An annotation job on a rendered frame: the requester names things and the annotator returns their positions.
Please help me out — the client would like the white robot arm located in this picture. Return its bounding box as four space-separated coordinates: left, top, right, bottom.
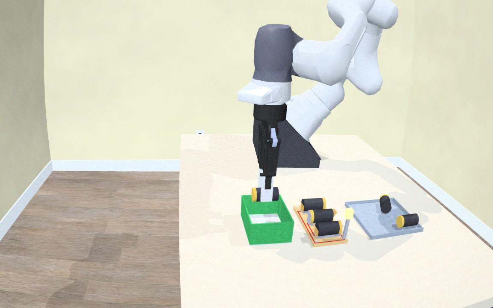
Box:
237 0 398 142

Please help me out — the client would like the green open-top box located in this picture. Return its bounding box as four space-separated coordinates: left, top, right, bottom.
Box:
241 194 294 246

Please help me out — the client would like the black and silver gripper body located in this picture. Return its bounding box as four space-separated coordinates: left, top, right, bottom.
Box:
253 103 287 143

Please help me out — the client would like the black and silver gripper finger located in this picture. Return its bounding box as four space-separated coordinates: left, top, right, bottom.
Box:
260 128 281 202
258 123 264 187

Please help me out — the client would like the black battery with yellow end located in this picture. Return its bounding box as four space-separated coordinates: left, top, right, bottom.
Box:
396 213 419 228
315 220 342 236
251 187 279 202
301 198 326 211
309 208 334 223
379 194 392 213

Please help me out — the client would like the light blue tray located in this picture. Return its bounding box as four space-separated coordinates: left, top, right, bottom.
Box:
345 198 424 240

